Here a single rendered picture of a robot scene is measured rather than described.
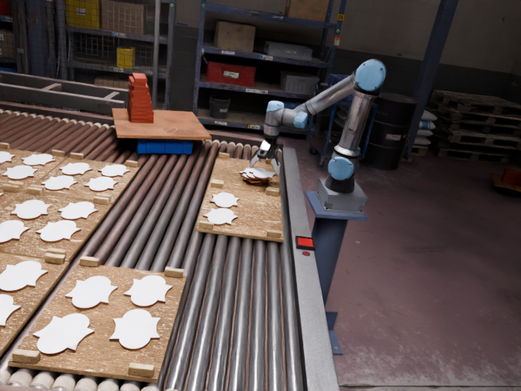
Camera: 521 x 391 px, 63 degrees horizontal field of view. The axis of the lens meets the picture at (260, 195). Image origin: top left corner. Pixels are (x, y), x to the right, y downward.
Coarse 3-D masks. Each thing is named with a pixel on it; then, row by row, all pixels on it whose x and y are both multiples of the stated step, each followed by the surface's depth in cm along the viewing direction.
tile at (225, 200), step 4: (224, 192) 195; (212, 196) 191; (216, 196) 190; (220, 196) 191; (224, 196) 191; (228, 196) 192; (232, 196) 192; (212, 200) 186; (216, 200) 186; (220, 200) 187; (224, 200) 188; (228, 200) 188; (232, 200) 189; (236, 200) 190; (216, 204) 183; (220, 204) 184; (224, 204) 184; (228, 204) 185; (232, 204) 185; (236, 204) 186; (220, 208) 182; (224, 208) 182; (228, 208) 183
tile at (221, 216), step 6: (216, 210) 178; (222, 210) 179; (228, 210) 180; (204, 216) 173; (210, 216) 172; (216, 216) 173; (222, 216) 174; (228, 216) 175; (234, 216) 175; (216, 222) 169; (222, 222) 170; (228, 222) 170
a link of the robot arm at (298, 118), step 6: (282, 114) 195; (288, 114) 194; (294, 114) 194; (300, 114) 194; (306, 114) 195; (282, 120) 196; (288, 120) 195; (294, 120) 194; (300, 120) 193; (306, 120) 197; (294, 126) 197; (300, 126) 195
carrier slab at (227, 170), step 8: (216, 160) 234; (224, 160) 235; (232, 160) 237; (240, 160) 239; (216, 168) 222; (224, 168) 224; (232, 168) 226; (240, 168) 227; (264, 168) 232; (272, 168) 234; (216, 176) 213; (224, 176) 215; (232, 176) 216; (240, 176) 218; (224, 184) 206; (232, 184) 207; (240, 184) 209; (248, 184) 210; (272, 184) 215; (264, 192) 204; (280, 192) 207
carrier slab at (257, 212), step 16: (208, 192) 195; (240, 192) 200; (256, 192) 202; (208, 208) 181; (240, 208) 185; (256, 208) 188; (272, 208) 190; (240, 224) 172; (256, 224) 174; (272, 224) 176; (272, 240) 167
